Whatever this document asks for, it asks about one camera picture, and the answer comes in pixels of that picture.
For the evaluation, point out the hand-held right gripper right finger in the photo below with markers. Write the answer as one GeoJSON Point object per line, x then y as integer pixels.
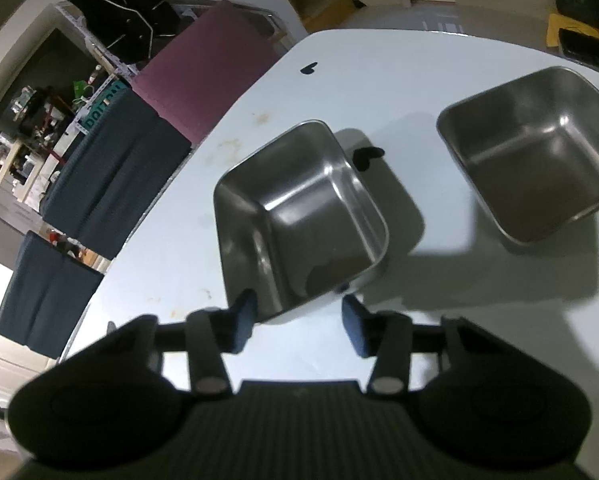
{"type": "Point", "coordinates": [357, 330]}

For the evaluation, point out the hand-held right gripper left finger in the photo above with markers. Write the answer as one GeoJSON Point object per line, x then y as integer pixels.
{"type": "Point", "coordinates": [244, 322]}

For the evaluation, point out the square steel container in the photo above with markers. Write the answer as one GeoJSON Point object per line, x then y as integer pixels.
{"type": "Point", "coordinates": [534, 160]}
{"type": "Point", "coordinates": [299, 220]}

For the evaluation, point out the dark blue chair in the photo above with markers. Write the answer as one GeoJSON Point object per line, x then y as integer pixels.
{"type": "Point", "coordinates": [114, 175]}
{"type": "Point", "coordinates": [44, 300]}

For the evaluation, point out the maroon chair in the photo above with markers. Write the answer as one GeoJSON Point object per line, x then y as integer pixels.
{"type": "Point", "coordinates": [204, 70]}

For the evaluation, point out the teal sign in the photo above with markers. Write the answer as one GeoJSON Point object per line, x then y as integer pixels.
{"type": "Point", "coordinates": [101, 107]}

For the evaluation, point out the white metal shelf rack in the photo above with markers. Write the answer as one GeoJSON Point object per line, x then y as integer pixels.
{"type": "Point", "coordinates": [99, 50]}

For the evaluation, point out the black folding rack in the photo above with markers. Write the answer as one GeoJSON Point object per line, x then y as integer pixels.
{"type": "Point", "coordinates": [119, 5]}

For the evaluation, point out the yellow stool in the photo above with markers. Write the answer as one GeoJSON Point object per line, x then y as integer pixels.
{"type": "Point", "coordinates": [559, 30]}

